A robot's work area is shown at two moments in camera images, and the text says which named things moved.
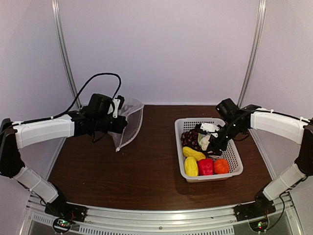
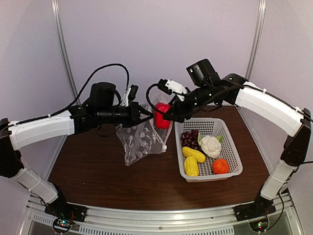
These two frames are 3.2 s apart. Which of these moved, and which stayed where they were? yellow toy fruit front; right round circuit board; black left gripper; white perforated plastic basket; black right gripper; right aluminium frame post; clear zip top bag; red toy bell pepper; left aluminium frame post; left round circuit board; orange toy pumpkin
Moved: red toy bell pepper; clear zip top bag; black left gripper; black right gripper
Stayed: white perforated plastic basket; left round circuit board; right aluminium frame post; right round circuit board; yellow toy fruit front; orange toy pumpkin; left aluminium frame post
